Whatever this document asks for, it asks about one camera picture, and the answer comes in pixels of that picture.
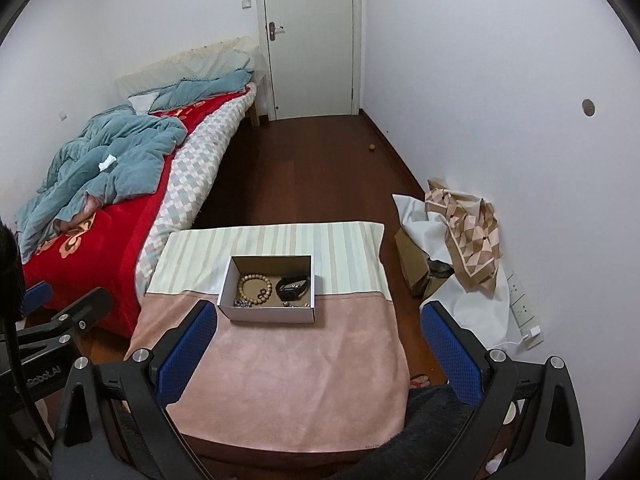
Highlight red bed sheet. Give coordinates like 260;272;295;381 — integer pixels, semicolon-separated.
22;88;252;338

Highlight white power strip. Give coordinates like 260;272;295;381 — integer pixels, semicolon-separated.
506;271;544;350

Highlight dark fluffy chair cushion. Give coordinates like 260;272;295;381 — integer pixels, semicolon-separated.
332;385;474;480

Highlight white paper sheet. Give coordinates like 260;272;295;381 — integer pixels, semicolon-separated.
391;193;524;351

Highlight blue quilt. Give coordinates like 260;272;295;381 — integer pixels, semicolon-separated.
15;68;252;263

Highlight pink striped table cloth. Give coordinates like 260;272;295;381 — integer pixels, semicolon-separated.
130;221;409;454

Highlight checkered mattress cover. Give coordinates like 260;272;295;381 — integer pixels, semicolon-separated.
134;82;257;298

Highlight brown cardboard box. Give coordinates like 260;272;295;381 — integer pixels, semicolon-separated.
395;229;454;299

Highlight brown patterned scarf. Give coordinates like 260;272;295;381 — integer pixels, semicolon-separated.
425;180;502;297

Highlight white cardboard box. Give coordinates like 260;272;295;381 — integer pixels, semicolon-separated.
218;255;316;325

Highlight small silver earrings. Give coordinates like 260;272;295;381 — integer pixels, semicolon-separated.
282;301;310;309

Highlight black wristband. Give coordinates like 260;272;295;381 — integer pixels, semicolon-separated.
276;275;310;302

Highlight pale pillow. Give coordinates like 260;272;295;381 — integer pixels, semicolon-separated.
115;37;267;98

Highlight white door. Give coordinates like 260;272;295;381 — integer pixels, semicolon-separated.
258;0;362;120

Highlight wooden bead bracelet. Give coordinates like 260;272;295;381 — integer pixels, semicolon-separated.
236;273;275;307

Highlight wooden bed frame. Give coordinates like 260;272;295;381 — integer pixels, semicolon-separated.
247;103;260;128

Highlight door handle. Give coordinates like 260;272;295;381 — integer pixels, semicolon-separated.
268;22;285;41

